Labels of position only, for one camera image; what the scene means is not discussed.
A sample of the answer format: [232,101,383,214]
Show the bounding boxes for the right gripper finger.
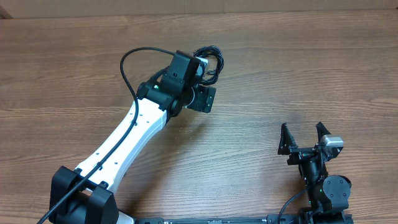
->
[277,123,298,155]
[316,122,331,144]

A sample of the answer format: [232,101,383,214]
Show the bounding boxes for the thick black cable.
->
[192,45,225,86]

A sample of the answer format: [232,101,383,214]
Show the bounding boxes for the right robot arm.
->
[276,122,354,224]

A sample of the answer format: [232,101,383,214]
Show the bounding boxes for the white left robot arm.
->
[39,46,224,223]

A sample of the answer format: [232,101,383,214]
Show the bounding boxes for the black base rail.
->
[133,214,312,224]

